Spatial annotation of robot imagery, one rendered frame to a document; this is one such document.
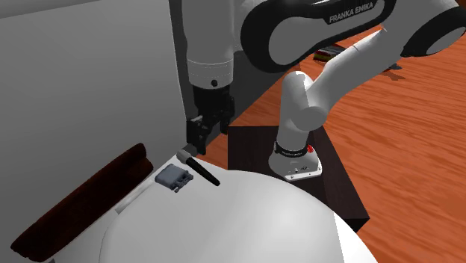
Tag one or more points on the red yellow dark flat stack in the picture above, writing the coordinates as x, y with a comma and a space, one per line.
327, 53

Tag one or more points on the black pen with grey cap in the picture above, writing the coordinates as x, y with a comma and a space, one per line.
202, 171

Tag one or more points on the white toilet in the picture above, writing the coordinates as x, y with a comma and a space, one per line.
236, 218

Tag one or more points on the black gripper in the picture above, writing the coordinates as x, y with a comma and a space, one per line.
211, 102

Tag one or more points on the small grey clip device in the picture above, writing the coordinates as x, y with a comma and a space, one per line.
171, 177

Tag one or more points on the dark robot stand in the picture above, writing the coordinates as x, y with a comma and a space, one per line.
251, 149

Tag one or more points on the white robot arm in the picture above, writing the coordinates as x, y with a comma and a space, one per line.
298, 109

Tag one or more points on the dark brown rounded slab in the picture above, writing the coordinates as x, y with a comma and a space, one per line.
83, 200

